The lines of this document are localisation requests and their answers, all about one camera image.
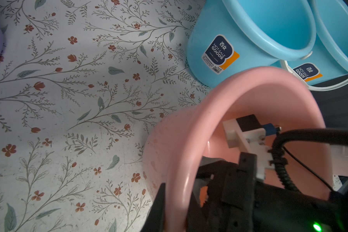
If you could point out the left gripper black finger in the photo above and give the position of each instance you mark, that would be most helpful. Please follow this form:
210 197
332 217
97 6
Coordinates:
156 216

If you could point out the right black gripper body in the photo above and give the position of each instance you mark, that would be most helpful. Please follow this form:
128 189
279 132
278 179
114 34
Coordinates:
238 202

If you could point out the pink plastic bucket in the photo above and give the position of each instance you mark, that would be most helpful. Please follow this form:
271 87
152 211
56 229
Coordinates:
175 147

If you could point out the teal plastic bucket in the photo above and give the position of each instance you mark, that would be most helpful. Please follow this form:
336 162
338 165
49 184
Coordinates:
326 67
232 36

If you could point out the floral patterned table mat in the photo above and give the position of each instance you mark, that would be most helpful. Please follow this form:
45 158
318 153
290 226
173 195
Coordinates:
82 83

